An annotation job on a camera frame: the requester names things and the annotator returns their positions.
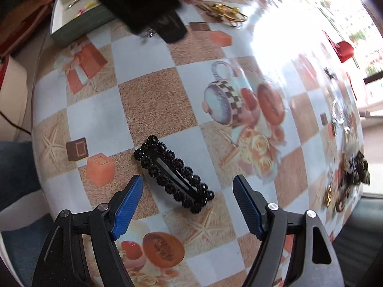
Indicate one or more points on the grey-green tray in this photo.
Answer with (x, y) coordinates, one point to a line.
(80, 28)

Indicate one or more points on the person's jeans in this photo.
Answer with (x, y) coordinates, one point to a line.
(18, 179)

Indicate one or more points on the small dark earring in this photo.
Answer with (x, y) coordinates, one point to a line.
(329, 73)

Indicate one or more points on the black beaded hair clip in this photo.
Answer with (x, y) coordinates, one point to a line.
(173, 173)

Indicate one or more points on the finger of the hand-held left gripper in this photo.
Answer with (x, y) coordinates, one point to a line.
(172, 28)

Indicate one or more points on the checkered printed tablecloth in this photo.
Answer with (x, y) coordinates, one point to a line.
(149, 101)

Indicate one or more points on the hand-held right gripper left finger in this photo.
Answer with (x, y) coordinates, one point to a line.
(127, 212)

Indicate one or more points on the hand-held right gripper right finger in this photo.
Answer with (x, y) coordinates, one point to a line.
(247, 206)

